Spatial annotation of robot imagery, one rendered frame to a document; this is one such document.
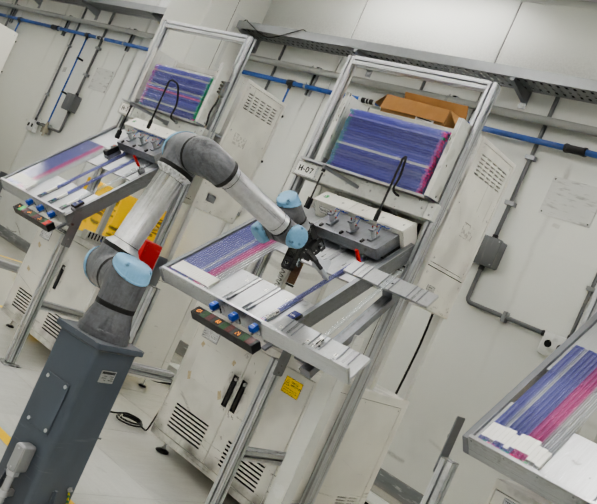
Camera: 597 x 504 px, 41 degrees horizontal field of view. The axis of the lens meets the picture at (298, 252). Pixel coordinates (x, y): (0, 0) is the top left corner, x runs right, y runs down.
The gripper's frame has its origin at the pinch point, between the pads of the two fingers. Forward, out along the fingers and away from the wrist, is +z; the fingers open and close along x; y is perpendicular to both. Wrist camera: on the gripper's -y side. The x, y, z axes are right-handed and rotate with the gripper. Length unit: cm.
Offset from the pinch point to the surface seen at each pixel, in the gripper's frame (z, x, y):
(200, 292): -0.4, 33.3, -27.4
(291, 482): 28, -34, -57
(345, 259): 11.8, 5.6, 19.8
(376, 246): 7.7, -4.7, 27.9
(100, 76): 108, 489, 167
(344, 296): 9.1, -9.9, 3.1
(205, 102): -5, 134, 62
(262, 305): 1.8, 8.0, -19.0
